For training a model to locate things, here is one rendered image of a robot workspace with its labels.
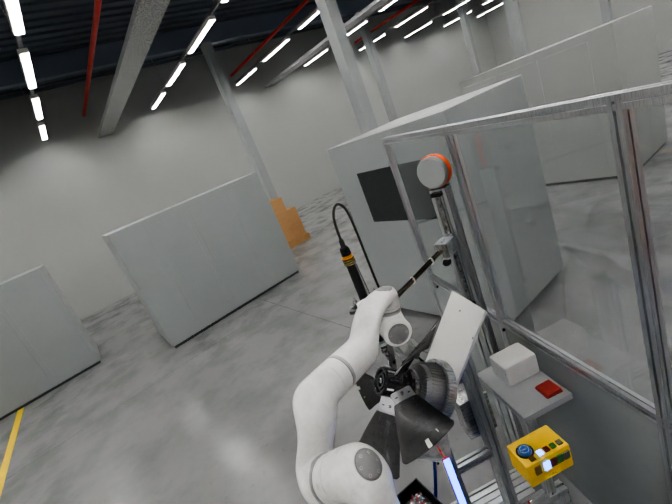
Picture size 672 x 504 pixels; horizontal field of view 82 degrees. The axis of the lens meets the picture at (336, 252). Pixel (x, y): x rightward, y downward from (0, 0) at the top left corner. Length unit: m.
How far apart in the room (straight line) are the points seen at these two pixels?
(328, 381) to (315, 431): 0.11
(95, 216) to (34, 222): 1.41
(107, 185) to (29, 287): 5.82
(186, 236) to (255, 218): 1.23
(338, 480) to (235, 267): 6.24
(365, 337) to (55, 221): 12.43
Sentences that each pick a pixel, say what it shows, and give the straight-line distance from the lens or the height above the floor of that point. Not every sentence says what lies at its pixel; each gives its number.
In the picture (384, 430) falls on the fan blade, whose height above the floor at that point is 1.05.
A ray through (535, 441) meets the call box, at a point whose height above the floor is 1.07.
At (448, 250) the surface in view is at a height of 1.54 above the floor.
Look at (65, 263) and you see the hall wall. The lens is 13.17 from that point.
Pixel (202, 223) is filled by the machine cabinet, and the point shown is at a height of 1.63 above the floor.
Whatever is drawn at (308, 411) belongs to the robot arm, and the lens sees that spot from 0.88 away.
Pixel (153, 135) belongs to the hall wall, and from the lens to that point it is 13.71.
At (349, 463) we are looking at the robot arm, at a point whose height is 1.66.
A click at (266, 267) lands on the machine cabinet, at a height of 0.42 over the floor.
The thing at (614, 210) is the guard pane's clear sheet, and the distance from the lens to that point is 1.37.
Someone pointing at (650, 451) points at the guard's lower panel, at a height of 0.79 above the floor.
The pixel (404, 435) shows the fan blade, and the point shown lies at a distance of 1.55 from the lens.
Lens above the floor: 2.22
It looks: 17 degrees down
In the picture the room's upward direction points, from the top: 22 degrees counter-clockwise
